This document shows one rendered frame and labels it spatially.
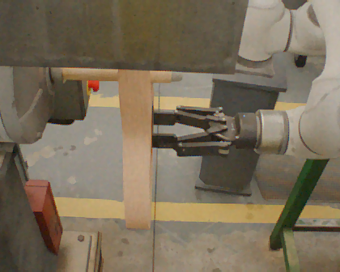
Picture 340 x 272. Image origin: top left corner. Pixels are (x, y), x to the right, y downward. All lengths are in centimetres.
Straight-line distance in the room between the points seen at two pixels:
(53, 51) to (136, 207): 35
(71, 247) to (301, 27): 111
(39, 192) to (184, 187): 92
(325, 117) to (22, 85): 47
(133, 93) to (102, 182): 151
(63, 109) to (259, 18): 75
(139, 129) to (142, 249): 127
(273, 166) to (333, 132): 157
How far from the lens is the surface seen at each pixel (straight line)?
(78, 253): 161
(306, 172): 153
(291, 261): 175
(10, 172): 110
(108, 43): 50
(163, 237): 196
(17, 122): 67
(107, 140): 228
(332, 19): 84
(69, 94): 105
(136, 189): 74
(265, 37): 154
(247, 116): 85
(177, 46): 50
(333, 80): 75
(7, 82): 64
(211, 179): 205
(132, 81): 62
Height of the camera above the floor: 172
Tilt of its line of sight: 48 degrees down
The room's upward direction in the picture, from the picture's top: 4 degrees clockwise
